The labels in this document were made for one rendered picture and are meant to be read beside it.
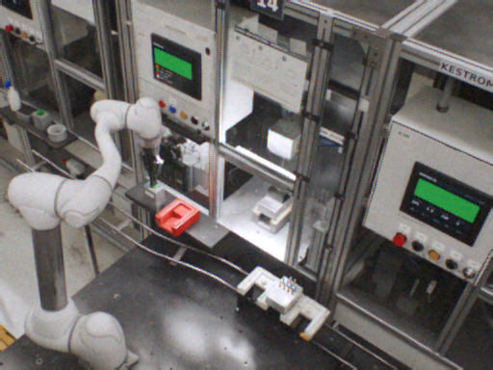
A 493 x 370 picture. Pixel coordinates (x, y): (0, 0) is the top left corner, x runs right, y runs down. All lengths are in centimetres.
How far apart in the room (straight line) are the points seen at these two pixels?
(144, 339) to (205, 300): 32
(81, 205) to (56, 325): 58
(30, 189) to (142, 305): 87
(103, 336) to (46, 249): 39
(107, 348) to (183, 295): 52
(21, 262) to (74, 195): 193
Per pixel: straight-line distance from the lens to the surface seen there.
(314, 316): 226
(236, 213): 253
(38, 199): 186
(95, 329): 213
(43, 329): 221
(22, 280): 360
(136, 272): 261
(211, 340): 238
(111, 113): 224
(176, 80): 215
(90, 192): 182
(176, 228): 239
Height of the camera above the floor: 270
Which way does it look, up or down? 42 degrees down
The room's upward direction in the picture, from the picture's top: 4 degrees clockwise
